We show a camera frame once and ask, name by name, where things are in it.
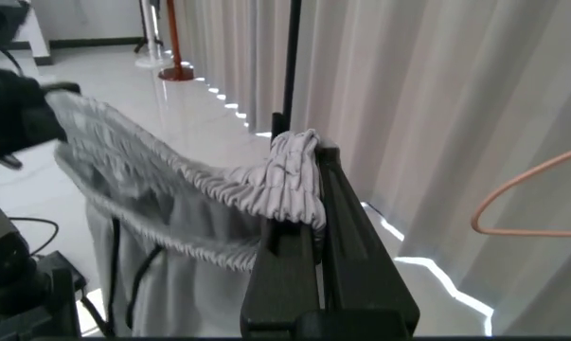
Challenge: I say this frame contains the white pole stand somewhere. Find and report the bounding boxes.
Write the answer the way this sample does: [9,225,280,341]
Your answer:
[134,0,173,71]

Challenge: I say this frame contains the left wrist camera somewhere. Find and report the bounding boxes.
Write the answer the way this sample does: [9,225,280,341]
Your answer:
[0,0,30,51]

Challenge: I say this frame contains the pale grey shorts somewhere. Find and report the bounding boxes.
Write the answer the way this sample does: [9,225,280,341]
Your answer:
[45,89,329,338]

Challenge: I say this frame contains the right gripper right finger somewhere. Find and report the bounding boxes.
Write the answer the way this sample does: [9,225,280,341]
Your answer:
[315,146,421,338]

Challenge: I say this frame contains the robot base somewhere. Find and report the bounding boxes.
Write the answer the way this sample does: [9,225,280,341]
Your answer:
[0,196,88,341]

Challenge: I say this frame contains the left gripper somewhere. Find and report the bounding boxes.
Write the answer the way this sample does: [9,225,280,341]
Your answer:
[0,60,81,165]

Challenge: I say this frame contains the pink clothes hanger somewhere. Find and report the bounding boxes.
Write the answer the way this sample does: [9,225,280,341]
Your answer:
[471,144,571,238]

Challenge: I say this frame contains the black clothes rack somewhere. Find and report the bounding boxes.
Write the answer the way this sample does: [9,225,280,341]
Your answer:
[270,0,303,143]

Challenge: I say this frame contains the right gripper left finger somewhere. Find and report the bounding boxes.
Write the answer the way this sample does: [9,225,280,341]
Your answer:
[240,217,323,338]

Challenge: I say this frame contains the white curtain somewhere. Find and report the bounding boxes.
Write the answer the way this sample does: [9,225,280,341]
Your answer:
[173,0,571,337]

